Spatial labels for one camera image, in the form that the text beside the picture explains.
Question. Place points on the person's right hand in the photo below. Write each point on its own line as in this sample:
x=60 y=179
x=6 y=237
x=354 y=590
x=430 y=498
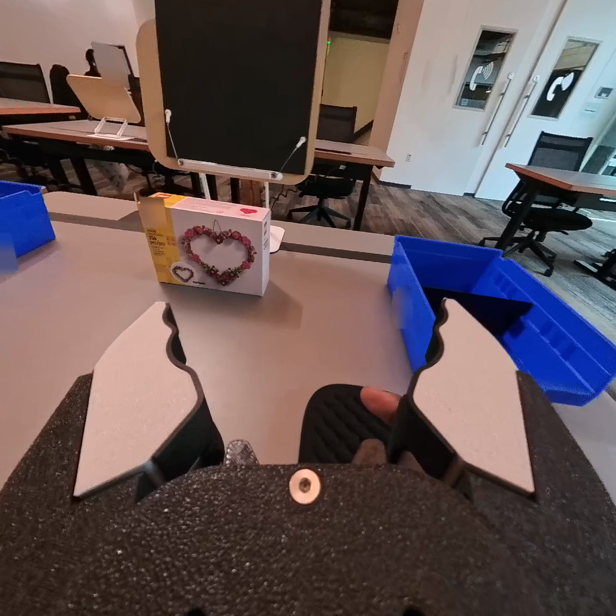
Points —
x=382 y=404

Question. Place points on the blue plastic bin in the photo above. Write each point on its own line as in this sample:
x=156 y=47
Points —
x=29 y=211
x=553 y=346

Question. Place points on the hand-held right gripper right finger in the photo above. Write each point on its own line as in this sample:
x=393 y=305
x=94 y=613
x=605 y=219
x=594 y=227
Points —
x=476 y=399

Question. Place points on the black wood-framed board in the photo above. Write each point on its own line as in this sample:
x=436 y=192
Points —
x=236 y=82

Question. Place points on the brown top office desk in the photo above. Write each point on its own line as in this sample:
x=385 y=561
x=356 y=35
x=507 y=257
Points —
x=38 y=107
x=365 y=156
x=568 y=180
x=57 y=132

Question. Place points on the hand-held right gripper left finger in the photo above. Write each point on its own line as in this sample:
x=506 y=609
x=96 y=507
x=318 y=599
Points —
x=134 y=409

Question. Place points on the plain wooden board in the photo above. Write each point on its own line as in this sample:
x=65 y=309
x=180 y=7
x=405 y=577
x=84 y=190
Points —
x=106 y=98

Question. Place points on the white monitor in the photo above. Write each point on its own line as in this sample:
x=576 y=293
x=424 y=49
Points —
x=110 y=60

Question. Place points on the black mesh wrist pad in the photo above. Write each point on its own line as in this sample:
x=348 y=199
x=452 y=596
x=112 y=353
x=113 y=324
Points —
x=332 y=423

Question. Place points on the clear acrylic stand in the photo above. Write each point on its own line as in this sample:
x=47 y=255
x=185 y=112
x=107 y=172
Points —
x=110 y=127

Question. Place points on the white door with window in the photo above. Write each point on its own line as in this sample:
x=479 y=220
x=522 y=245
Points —
x=539 y=144
x=462 y=144

